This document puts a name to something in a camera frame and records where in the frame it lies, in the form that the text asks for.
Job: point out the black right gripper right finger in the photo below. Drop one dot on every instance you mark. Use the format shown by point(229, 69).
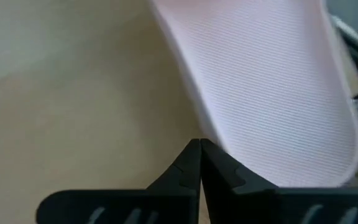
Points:
point(259, 207)

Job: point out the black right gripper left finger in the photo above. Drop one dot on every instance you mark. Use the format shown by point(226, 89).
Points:
point(166, 205)

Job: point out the pink slide sandal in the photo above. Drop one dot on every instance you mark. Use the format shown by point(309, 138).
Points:
point(259, 93)

